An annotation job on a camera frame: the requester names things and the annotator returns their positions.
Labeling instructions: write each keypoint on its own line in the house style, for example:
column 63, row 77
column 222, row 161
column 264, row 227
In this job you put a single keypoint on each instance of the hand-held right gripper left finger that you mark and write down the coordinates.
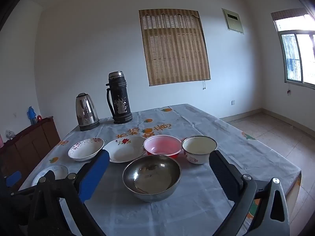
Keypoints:
column 94, row 174

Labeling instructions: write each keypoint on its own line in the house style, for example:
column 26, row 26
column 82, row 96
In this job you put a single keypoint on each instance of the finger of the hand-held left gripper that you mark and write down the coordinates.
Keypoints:
column 13, row 179

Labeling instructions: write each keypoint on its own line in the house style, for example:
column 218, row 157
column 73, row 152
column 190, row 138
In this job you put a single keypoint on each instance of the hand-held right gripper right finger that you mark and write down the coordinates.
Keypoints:
column 222, row 174

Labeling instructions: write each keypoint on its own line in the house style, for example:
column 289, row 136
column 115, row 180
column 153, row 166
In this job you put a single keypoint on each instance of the white bowl with red pattern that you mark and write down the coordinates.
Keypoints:
column 83, row 150

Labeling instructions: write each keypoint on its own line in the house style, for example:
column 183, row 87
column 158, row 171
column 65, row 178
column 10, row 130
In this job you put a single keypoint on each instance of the white plate with red flowers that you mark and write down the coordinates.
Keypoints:
column 123, row 151

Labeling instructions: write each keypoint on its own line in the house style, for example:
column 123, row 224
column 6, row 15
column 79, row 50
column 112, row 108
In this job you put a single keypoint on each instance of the small white blue-rimmed plate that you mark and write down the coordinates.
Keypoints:
column 57, row 171

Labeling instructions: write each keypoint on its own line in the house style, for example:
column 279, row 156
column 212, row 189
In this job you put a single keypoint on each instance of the white enamel bowl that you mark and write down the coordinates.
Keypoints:
column 196, row 146

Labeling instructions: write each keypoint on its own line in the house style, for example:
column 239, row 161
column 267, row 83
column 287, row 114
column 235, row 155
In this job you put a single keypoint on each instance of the pink-lined red-rimmed bowl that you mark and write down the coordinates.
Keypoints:
column 150, row 177

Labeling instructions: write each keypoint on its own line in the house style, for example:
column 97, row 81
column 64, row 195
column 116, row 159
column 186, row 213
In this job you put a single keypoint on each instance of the pink plastic bowl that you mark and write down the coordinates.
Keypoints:
column 160, row 146

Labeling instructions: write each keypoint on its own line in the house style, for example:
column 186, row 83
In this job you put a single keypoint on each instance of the brown wooden cabinet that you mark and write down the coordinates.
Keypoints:
column 29, row 147

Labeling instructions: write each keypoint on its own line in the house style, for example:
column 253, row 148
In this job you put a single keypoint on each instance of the pink bottle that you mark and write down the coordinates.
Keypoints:
column 1, row 141

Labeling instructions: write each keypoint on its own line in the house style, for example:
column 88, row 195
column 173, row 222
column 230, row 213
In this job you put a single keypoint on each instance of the crumpled clear plastic bag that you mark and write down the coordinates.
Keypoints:
column 10, row 134

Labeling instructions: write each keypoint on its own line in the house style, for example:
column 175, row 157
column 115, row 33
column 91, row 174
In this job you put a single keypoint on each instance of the stainless steel electric kettle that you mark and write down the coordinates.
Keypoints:
column 86, row 113

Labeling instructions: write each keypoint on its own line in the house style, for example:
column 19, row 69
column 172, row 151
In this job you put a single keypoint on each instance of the small red container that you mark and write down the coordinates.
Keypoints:
column 39, row 119

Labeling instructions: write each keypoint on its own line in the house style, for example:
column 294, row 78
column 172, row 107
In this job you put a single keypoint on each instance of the blue thermos jug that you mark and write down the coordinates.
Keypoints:
column 31, row 115

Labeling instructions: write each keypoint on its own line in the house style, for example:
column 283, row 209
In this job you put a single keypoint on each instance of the worn black thermos flask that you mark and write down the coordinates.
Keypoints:
column 120, row 98

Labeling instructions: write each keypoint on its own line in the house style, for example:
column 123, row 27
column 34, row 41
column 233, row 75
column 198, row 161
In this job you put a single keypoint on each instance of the large bamboo window blind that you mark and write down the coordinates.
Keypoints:
column 172, row 49

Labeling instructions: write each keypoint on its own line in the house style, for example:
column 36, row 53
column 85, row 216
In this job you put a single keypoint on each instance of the short bamboo window blind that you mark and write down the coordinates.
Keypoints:
column 288, row 14

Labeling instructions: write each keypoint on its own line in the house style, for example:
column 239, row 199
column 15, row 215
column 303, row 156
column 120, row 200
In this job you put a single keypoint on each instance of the glass window with frame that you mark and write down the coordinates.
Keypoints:
column 291, row 56

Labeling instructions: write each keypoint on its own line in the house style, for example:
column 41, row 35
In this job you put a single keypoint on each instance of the framed wall picture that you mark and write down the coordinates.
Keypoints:
column 232, row 21

